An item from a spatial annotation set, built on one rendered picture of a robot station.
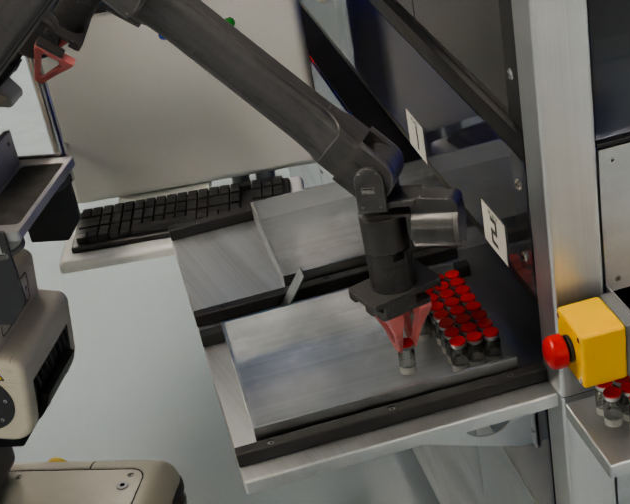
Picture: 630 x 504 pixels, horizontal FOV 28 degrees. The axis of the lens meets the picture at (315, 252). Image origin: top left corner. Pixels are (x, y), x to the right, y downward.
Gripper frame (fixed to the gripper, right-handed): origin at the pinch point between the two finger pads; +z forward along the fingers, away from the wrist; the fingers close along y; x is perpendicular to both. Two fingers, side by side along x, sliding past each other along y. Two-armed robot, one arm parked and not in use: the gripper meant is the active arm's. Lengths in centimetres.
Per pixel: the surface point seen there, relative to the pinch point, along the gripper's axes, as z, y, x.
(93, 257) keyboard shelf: 11, -20, 76
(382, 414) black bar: 2.7, -8.5, -7.7
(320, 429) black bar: 2.5, -15.9, -5.4
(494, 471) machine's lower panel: 41.9, 18.8, 15.3
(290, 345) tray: 4.1, -9.6, 16.1
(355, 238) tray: 4.2, 12.0, 35.8
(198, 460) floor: 91, -4, 115
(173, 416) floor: 91, -2, 136
